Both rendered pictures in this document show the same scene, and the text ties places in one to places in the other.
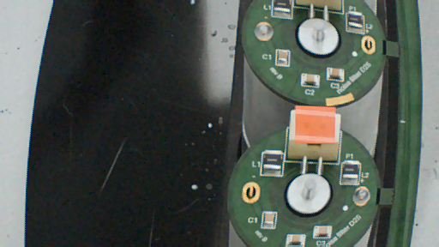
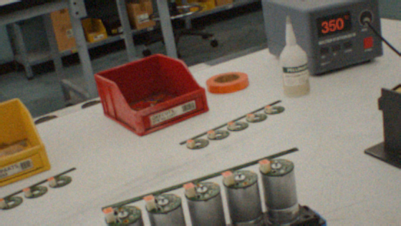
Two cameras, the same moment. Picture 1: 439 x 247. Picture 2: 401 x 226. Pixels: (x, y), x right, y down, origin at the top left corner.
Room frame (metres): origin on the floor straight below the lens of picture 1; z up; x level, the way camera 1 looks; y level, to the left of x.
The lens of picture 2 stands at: (0.28, 0.31, 0.99)
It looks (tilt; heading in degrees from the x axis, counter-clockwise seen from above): 20 degrees down; 250
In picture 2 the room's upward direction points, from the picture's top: 11 degrees counter-clockwise
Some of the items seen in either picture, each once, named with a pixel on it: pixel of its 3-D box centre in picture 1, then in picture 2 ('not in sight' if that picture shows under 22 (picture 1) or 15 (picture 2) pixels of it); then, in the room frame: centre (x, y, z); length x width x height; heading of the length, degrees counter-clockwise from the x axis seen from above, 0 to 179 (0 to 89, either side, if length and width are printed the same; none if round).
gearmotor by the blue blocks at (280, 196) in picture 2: not in sight; (280, 197); (0.11, -0.01, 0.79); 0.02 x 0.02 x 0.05
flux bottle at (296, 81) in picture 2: not in sight; (292, 55); (-0.07, -0.28, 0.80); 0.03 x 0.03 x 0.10
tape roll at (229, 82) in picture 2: not in sight; (227, 82); (-0.02, -0.38, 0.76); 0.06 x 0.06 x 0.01
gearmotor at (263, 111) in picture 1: (315, 109); (208, 221); (0.17, -0.02, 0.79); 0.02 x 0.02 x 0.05
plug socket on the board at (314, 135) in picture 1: (314, 141); (229, 177); (0.15, -0.01, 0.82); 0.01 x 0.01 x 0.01; 85
